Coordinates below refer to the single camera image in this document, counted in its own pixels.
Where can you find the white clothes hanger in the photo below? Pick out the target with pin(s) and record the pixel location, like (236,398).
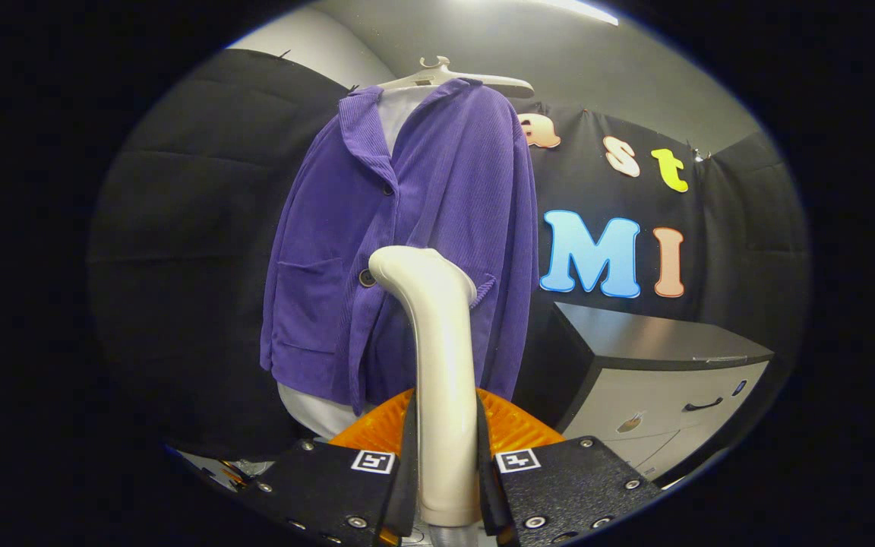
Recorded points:
(468,77)

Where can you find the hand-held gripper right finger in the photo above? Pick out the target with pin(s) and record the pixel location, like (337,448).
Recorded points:
(488,494)

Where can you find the white garment steamer head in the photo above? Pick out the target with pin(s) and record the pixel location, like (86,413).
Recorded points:
(445,365)

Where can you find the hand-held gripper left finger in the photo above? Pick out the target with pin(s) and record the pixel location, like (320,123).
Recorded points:
(407,494)

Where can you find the cream cabinet with dark top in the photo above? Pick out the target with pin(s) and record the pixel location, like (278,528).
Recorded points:
(658,380)

